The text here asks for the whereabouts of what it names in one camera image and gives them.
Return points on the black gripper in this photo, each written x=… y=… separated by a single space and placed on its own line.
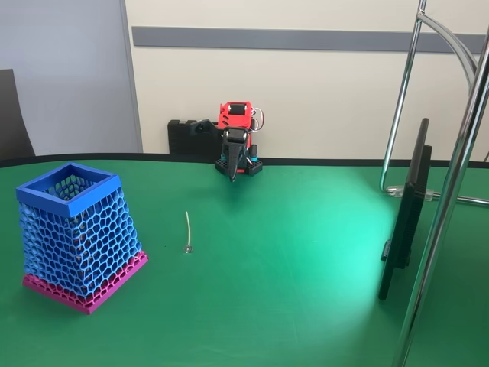
x=232 y=150

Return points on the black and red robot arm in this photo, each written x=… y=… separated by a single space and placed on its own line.
x=244 y=120

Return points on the blue and pink lattice basket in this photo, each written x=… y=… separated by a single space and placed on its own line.
x=76 y=244

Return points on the black plastic case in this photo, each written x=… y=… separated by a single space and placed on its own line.
x=179 y=139

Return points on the green table cloth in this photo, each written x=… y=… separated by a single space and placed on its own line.
x=267 y=267

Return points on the chrome tube stand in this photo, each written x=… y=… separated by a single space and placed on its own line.
x=439 y=237

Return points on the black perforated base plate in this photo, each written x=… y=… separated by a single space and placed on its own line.
x=254 y=167

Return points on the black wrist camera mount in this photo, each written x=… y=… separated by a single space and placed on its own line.
x=202 y=128

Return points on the grey wall rail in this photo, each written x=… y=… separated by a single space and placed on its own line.
x=305 y=39

